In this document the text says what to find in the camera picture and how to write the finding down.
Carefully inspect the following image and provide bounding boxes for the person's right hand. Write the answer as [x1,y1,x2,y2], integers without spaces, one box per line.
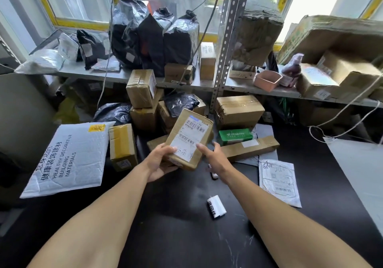
[196,142,237,185]

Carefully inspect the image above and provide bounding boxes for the person's left hand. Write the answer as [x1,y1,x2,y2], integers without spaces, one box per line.
[142,143,179,183]

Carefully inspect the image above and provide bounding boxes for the cardboard box with white label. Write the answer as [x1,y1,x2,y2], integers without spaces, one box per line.
[163,108,214,171]

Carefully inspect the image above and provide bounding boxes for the person's left forearm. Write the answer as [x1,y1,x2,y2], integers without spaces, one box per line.
[27,163,150,268]

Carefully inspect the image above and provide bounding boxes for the person's right forearm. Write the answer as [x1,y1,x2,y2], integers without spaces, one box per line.
[221,169,373,268]

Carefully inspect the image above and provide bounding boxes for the flat brown cardboard box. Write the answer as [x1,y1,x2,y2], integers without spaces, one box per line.
[146,135,169,153]

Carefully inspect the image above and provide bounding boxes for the cardboard box under black bag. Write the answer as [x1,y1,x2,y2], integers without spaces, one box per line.
[158,95,207,134]

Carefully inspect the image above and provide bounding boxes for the green flat box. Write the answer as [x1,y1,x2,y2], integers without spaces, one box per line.
[218,128,254,146]

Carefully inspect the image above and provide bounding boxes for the plain brown cardboard box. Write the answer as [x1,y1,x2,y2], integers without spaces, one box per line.
[129,89,164,132]

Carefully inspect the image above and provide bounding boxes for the long flat cardboard box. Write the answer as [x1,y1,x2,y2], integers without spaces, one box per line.
[220,136,280,163]

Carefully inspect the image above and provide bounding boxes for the small black plastic bag parcel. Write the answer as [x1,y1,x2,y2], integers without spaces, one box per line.
[163,92,200,118]

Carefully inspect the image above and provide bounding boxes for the cardboard box with yellow tape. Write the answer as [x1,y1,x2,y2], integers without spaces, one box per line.
[109,123,139,172]

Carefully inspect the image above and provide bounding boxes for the wide taped cardboard box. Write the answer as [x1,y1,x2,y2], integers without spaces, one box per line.
[214,95,266,131]

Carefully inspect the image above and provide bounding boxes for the small white label roll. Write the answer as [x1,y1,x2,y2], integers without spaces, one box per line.
[207,195,227,219]

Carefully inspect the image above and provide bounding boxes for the grey mailer under boxes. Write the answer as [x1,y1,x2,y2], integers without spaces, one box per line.
[236,123,279,167]

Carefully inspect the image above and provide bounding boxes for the crumpled black poly bag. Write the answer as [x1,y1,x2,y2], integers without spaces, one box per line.
[93,103,132,126]

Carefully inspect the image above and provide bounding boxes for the cardboard box with clear tape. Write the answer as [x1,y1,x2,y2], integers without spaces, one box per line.
[126,69,157,109]

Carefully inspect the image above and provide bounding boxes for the small low cardboard box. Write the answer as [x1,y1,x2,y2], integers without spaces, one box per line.
[164,63,194,85]

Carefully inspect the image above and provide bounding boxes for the grey poly mailer with label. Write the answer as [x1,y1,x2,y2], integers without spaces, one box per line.
[259,159,302,208]

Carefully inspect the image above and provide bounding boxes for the narrow upright cardboard box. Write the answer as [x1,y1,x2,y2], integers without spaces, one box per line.
[199,42,217,81]

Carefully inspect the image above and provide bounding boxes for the grey metal shelf board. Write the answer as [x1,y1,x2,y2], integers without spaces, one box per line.
[18,58,383,108]

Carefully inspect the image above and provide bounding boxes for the pink plastic basket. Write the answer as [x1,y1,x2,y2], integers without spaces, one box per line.
[253,70,283,93]

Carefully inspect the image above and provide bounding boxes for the white padded mailer black print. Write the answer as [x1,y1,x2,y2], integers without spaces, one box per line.
[19,122,116,199]

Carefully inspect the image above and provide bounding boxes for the tall black bag parcel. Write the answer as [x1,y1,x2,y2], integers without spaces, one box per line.
[137,13,166,77]

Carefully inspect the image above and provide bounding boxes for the flat grey mailer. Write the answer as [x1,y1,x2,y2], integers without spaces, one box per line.
[91,58,121,72]

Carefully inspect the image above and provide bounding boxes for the black wrapped bag parcel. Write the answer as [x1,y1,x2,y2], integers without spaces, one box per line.
[163,10,200,67]

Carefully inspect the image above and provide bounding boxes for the perforated metal shelf upright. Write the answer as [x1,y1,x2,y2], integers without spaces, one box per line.
[209,0,254,114]

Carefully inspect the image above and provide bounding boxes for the yellow plastic bag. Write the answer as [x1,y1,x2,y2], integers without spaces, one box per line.
[53,96,81,125]

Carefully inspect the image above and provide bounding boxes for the pink purple bottle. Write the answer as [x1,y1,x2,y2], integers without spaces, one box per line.
[281,53,304,87]

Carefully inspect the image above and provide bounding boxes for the brown paper wrapped parcel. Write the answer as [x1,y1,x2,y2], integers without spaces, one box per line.
[233,10,284,67]

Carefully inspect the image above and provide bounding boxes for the large black bag parcel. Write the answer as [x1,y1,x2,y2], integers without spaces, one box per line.
[111,0,149,69]

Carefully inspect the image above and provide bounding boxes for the black poly mailer with label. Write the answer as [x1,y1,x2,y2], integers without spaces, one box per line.
[76,30,111,70]

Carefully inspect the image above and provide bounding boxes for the cardboard box with plastic film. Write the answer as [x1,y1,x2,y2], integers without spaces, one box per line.
[295,64,341,99]

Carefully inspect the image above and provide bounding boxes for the shiny black bag parcel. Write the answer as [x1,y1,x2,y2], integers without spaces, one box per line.
[153,7,176,33]

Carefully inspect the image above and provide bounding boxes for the small grey white mailer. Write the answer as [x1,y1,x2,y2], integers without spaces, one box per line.
[57,33,80,61]

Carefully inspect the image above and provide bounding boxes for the white poly mailer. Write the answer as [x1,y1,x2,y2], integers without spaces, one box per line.
[14,49,65,75]

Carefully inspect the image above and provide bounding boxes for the large white sheet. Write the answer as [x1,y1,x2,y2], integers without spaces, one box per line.
[323,137,383,237]

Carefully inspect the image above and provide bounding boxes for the medium cardboard box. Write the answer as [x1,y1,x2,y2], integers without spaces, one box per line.
[317,49,383,95]

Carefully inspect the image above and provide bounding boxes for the large worn cardboard box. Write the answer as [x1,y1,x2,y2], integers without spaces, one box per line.
[276,15,383,67]

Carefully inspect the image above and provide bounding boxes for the grey hanging cable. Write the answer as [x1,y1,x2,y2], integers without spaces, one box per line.
[97,0,115,110]

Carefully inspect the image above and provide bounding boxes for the black hanging cable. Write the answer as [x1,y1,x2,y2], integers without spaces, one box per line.
[168,0,225,97]

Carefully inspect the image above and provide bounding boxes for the white cable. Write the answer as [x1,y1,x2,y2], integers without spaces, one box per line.
[308,70,383,140]

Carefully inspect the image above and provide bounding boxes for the yellow window frame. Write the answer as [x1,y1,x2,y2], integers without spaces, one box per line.
[29,0,383,53]

